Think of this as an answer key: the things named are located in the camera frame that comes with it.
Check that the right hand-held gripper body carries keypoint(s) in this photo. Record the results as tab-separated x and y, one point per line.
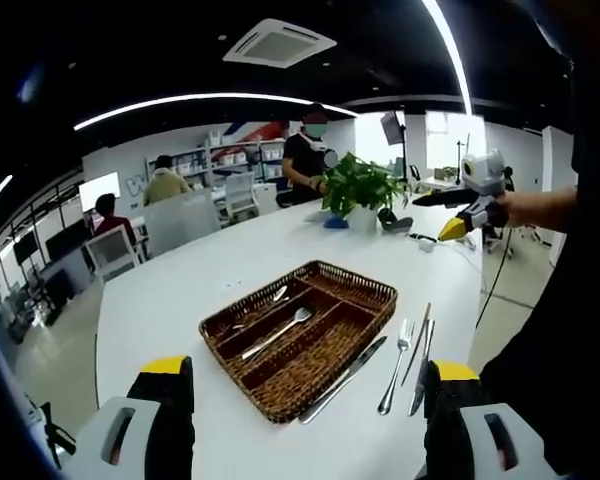
485	172

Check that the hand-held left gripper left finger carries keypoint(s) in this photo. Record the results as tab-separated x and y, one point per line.
165	425

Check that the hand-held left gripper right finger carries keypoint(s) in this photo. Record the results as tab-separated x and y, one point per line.
450	430

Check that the silver knife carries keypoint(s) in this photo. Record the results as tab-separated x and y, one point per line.
350	375
419	385

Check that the silver fork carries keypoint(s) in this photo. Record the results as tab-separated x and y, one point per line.
302	315
405	340

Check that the brown wicker utensil storage basket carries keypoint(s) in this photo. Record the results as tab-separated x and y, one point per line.
300	370

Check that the storage shelf with boxes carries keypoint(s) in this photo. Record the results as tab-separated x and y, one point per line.
245	157

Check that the person's right hand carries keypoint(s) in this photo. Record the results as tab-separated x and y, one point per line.
505	212

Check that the white charger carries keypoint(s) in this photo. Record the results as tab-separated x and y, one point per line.
427	245

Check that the black flat device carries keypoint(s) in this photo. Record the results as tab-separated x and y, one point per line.
420	236

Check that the green potted plant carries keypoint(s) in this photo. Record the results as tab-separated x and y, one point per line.
360	190

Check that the black screen on stand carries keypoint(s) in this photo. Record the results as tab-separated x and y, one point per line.
392	127

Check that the thin brown stick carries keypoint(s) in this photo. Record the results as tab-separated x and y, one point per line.
419	334

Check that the blue cloth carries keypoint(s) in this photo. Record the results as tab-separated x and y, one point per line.
336	223

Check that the person's dark clothing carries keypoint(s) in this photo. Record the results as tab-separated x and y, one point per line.
555	375

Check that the ceiling light strip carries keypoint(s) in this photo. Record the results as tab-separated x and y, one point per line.
0	191
205	96
456	52

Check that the white office chair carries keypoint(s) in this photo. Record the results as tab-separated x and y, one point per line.
241	192
112	250

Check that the grey partition panel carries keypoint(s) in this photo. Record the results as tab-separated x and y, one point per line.
180	220

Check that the black monitor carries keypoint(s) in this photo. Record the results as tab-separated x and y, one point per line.
66	240
25	246

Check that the ceiling air vent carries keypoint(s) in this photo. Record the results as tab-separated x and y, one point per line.
280	44

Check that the white display screen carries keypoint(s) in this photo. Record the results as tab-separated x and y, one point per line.
99	191

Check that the black chair frame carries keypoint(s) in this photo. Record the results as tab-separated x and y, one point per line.
55	435

